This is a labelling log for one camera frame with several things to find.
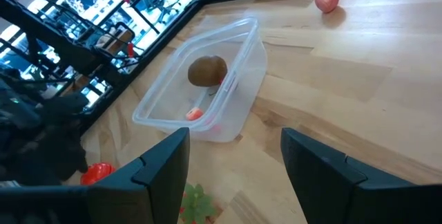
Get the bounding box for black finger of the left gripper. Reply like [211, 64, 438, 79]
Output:
[44, 92, 89, 121]
[50, 122, 89, 184]

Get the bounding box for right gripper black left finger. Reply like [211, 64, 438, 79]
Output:
[0, 127, 191, 224]

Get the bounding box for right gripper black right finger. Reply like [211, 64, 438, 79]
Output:
[280, 128, 442, 224]

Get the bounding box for red toy tomato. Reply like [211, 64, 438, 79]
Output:
[80, 162, 117, 186]

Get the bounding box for red toy strawberry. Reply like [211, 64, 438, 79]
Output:
[178, 182, 222, 224]

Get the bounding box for small pink toy fruit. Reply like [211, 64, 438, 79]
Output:
[185, 106, 204, 122]

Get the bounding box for brown toy kiwi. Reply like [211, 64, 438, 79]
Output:
[187, 55, 229, 88]

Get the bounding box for clear plastic tupperware container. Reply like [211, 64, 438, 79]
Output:
[132, 16, 269, 144]

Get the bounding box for black office chair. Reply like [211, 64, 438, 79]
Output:
[146, 0, 179, 23]

